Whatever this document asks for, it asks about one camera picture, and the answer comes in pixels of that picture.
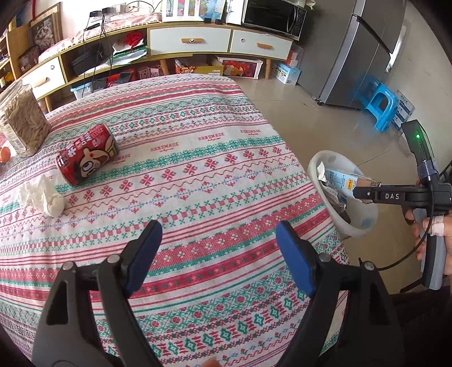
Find white storage box red print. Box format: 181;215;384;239
216;56;264;80

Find light blue milk carton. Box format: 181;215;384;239
324;169;371;198

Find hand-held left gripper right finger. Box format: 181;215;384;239
275;220;407;367

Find person's dark clothing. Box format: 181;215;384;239
388;286;452;367

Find grey refrigerator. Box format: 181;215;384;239
297;0;407;110

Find red gift box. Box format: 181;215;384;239
106;69;136;89

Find blue plastic stool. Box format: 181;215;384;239
364;83;399;133

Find blue plastic storage container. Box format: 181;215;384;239
71;83;94;101

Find white box with blue label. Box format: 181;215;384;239
392;90;415;129

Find pink plastic baskets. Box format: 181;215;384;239
138;65;165;80

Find red green patterned tablecloth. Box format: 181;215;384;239
0;74;350;367

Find white and green bag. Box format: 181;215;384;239
113;42;149;59

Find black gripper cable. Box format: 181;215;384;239
358;243;429;272

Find blue and white cardboard box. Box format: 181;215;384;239
272;60;301;86

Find framed cat picture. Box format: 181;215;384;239
27;3;64;53

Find red fabric flower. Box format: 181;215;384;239
123;32;145;48

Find clear jar of brown sticks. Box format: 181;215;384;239
0;79;50;158

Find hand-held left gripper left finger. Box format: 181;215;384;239
32;219;164;367

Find black device on shelf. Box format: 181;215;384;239
71;51;103;76

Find white and wood cabinet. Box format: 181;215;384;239
0;21;295;106

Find black power cables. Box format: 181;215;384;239
83;10;114;67

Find yellow cardboard box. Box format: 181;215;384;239
175;58;225;76

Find white plastic trash bin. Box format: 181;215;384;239
307;150;379;241

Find red drink can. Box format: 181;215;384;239
56;123;120;187

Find wall map poster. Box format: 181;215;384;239
162;0;227;18

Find black microwave oven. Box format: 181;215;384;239
242;0;308;41

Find person's right hand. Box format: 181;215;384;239
405;208;452;263

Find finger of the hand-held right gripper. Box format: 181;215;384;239
353;182;381;204

